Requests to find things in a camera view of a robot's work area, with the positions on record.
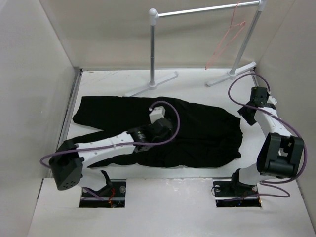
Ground black trousers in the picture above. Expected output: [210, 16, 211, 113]
[73, 96, 243, 168]

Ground pink wire hanger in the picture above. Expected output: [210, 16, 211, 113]
[204, 1, 246, 70]

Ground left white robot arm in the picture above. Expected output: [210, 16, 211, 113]
[49, 118, 173, 199]

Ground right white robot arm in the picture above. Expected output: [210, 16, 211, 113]
[229, 87, 305, 196]

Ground white clothes rack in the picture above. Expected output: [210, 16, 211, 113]
[125, 0, 267, 97]

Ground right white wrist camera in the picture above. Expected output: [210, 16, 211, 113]
[267, 95, 277, 110]

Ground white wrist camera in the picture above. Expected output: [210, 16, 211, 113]
[149, 106, 165, 124]
[267, 95, 277, 110]

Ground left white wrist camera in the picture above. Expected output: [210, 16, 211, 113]
[149, 106, 165, 124]

